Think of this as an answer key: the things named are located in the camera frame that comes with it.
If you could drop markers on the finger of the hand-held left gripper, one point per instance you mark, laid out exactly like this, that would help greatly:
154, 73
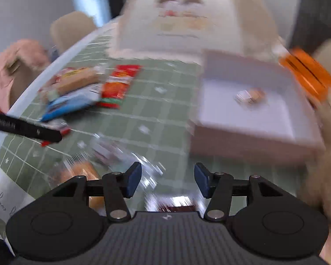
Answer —
30, 129

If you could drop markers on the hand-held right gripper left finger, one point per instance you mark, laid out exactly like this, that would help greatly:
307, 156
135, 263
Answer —
133, 180

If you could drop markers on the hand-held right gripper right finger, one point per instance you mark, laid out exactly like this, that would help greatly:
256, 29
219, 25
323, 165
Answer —
202, 179

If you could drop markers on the small red white packet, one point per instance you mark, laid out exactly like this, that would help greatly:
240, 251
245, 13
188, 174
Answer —
56, 125

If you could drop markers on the clear snack packet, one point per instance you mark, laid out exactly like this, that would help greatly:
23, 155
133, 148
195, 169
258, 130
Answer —
113, 149

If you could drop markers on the blue snack packet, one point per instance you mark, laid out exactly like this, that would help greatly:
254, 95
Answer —
69, 105

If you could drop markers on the pale pink storage box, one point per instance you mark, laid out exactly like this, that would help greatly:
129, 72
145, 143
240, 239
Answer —
223, 110

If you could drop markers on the small snack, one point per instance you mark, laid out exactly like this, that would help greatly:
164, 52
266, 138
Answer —
249, 96

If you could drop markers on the red snack packet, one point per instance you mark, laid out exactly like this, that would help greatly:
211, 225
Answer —
118, 85

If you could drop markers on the clear wrapped bun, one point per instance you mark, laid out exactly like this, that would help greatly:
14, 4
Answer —
77, 168

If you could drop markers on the clear biscuit packet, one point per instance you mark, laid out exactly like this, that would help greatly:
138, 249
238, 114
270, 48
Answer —
74, 80

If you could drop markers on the pink plush toy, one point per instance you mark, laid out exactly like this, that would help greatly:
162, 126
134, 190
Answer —
16, 60

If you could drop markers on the white handwritten paper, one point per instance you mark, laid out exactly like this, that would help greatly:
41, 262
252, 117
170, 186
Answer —
0, 193

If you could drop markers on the green checked tablecloth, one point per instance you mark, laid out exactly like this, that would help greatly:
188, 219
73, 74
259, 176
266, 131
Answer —
160, 110

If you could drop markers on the beige chair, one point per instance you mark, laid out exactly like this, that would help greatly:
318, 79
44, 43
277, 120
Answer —
71, 30
328, 58

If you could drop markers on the beige plush cushion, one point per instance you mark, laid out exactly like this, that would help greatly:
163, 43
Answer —
325, 176

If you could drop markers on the orange snack packet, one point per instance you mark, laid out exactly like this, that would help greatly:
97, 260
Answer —
306, 71

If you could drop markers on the cream cartoon-print food cover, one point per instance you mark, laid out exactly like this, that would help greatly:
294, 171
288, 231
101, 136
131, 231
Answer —
182, 19

